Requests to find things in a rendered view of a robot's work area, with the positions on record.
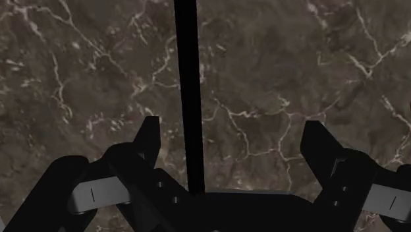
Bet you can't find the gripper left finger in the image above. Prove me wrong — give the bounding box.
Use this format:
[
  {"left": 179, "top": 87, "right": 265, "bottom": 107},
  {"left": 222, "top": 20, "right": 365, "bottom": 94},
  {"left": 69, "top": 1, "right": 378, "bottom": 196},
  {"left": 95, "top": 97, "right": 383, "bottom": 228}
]
[{"left": 1, "top": 115, "right": 193, "bottom": 232}]

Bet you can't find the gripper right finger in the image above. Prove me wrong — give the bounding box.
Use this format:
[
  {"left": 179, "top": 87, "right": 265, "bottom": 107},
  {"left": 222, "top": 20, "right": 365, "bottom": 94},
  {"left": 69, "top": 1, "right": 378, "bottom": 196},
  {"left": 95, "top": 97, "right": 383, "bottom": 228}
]
[{"left": 300, "top": 120, "right": 411, "bottom": 232}]

